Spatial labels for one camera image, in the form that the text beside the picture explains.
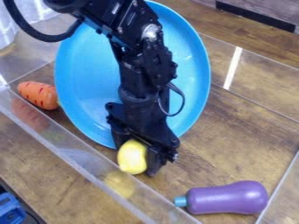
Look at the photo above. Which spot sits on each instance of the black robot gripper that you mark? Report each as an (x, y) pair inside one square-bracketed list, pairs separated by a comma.
[(139, 118)]

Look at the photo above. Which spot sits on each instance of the yellow toy lemon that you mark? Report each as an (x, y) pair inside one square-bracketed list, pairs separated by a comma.
[(131, 157)]

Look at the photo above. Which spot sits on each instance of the blue round tray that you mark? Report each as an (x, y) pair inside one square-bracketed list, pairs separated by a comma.
[(87, 76)]

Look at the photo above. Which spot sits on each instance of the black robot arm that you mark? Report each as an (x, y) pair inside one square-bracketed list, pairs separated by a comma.
[(130, 24)]

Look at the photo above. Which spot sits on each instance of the orange toy carrot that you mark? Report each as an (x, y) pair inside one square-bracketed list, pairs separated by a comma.
[(40, 94)]

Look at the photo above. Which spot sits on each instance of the purple toy eggplant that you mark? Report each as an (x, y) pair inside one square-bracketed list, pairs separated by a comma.
[(243, 197)]

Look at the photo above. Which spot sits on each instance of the blue object at corner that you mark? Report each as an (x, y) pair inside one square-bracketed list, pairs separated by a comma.
[(12, 213)]

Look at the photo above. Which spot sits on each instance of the clear acrylic enclosure wall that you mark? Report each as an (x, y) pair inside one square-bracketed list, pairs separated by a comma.
[(245, 138)]

